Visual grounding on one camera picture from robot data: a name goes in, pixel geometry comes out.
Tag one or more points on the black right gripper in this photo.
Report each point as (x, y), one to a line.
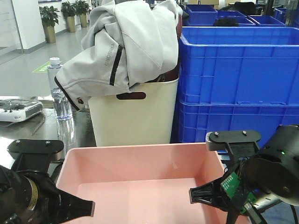
(271, 172)

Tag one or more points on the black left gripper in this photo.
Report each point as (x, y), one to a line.
(32, 197)

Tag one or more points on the pink plastic bin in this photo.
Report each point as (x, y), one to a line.
(147, 184)

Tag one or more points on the blue bin background right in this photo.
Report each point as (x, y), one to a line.
(265, 21)

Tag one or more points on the blue bin background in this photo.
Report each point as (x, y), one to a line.
(201, 15)
(265, 21)

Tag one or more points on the blue bin background left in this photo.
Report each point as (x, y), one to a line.
(201, 15)

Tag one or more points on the green circuit board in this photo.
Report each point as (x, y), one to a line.
(237, 193)

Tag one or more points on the large blue crate lower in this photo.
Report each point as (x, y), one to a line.
(195, 121)

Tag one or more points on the large blue crate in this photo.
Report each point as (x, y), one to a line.
(195, 121)
(239, 65)

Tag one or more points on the clear water bottle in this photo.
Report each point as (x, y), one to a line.
(61, 105)

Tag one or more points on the white remote controller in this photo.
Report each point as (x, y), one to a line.
(19, 110)

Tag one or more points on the cream plastic basket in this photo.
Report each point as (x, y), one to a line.
(118, 121)

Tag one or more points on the large blue crate upper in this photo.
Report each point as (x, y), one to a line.
(239, 65)

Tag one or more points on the person's black hair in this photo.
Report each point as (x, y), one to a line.
(226, 22)

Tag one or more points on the grey jacket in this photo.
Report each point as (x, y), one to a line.
(128, 43)

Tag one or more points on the potted plant gold pot left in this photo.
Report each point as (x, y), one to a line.
(49, 18)

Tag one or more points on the potted plant gold pot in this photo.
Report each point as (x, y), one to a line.
(81, 9)
(68, 11)
(49, 18)

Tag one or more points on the potted plant gold pot middle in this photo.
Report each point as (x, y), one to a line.
(68, 11)

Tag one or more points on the potted plant gold pot right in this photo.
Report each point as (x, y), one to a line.
(81, 9)

